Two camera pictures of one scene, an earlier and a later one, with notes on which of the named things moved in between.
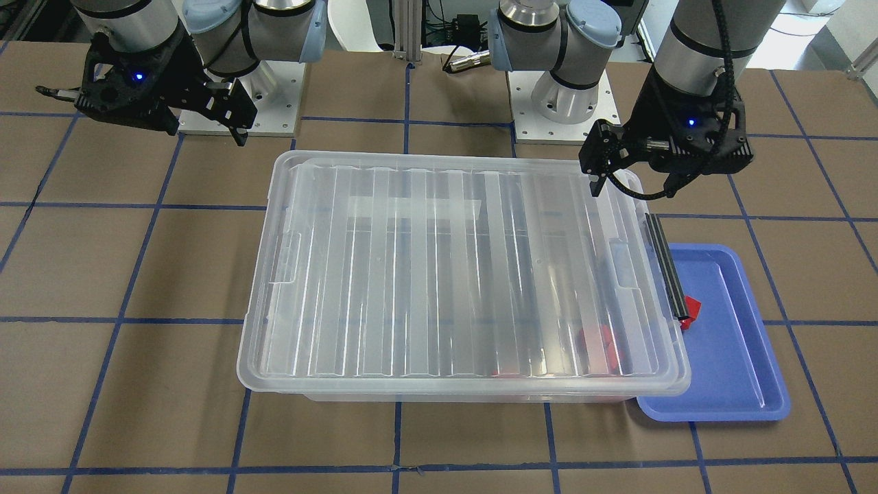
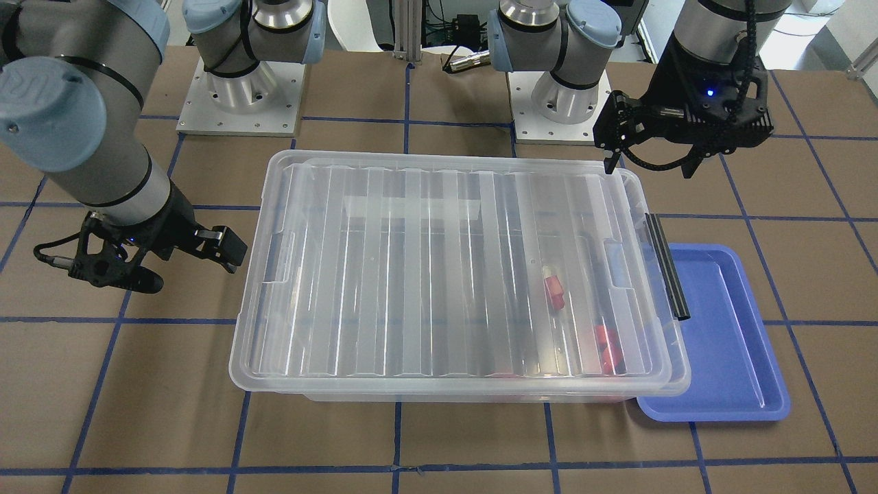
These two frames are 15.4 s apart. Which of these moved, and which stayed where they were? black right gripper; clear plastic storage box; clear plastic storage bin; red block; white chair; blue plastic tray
Moved: red block; black right gripper
Stayed: clear plastic storage box; clear plastic storage bin; white chair; blue plastic tray
